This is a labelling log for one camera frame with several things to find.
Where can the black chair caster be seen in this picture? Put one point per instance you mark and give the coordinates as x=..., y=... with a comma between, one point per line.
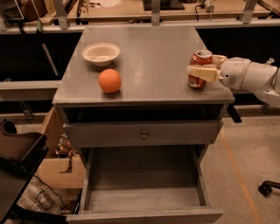
x=265, y=189

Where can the red coke can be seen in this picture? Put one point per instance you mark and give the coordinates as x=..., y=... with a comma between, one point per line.
x=196, y=68

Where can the black office chair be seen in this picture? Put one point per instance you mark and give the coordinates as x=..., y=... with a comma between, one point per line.
x=20, y=156

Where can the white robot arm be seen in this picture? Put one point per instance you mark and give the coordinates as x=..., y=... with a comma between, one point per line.
x=261, y=80

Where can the grey wooden cabinet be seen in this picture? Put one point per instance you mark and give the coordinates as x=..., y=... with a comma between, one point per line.
x=154, y=96

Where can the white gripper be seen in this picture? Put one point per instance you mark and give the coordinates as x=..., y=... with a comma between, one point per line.
x=234, y=73

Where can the orange ball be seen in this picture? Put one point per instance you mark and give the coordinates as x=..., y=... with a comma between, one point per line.
x=109, y=81

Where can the white paper bowl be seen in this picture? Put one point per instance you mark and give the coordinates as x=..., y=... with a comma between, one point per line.
x=101, y=54

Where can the clear plastic bottle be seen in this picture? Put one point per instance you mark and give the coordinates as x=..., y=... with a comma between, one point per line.
x=270, y=61

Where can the cardboard box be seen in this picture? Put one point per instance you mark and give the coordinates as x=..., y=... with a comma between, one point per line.
x=59, y=171

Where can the plastic bag with bottles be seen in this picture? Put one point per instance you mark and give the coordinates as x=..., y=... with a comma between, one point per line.
x=40, y=197

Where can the round drawer knob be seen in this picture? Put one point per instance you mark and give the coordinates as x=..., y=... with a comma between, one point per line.
x=144, y=136

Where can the open bottom drawer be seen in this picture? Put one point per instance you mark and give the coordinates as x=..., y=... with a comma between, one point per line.
x=144, y=185

